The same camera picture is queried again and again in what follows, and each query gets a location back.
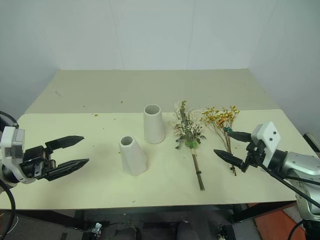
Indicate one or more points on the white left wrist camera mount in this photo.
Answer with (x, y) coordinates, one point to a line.
(12, 152)

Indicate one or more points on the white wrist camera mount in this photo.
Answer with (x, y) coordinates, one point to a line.
(267, 140)
(12, 152)

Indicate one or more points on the tall white round vase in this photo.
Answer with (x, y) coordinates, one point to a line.
(153, 124)

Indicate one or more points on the short white faceted vase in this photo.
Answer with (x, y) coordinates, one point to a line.
(132, 156)

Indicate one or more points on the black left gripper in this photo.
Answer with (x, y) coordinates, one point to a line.
(33, 160)

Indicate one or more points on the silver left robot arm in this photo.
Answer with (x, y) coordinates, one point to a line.
(3, 172)

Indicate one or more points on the yellow dried flower bouquet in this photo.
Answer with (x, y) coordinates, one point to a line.
(222, 125)

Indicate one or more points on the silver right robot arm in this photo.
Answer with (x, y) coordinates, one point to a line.
(296, 172)

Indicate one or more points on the red floor mat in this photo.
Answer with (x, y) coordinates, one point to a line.
(277, 223)

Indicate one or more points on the black table frame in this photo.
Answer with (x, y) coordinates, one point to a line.
(160, 212)

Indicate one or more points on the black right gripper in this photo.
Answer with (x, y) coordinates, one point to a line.
(255, 155)

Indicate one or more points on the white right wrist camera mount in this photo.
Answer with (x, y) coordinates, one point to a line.
(267, 140)

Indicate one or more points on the white dried flower bouquet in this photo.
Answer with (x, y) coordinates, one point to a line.
(189, 130)

